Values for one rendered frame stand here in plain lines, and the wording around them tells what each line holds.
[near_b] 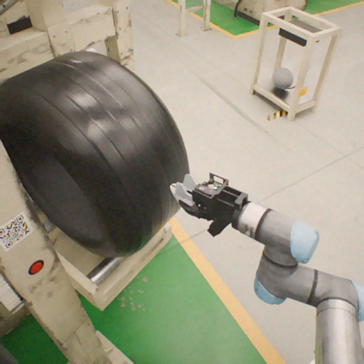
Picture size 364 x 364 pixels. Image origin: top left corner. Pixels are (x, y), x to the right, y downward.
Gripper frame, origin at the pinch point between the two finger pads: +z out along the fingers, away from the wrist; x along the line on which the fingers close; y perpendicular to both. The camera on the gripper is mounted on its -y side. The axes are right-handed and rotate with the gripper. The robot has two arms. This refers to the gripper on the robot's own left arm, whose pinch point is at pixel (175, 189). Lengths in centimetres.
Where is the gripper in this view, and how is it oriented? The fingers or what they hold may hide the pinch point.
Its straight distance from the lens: 84.1
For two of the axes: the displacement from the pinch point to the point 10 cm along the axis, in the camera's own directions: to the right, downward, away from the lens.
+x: -6.1, 5.7, -5.5
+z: -7.9, -3.5, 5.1
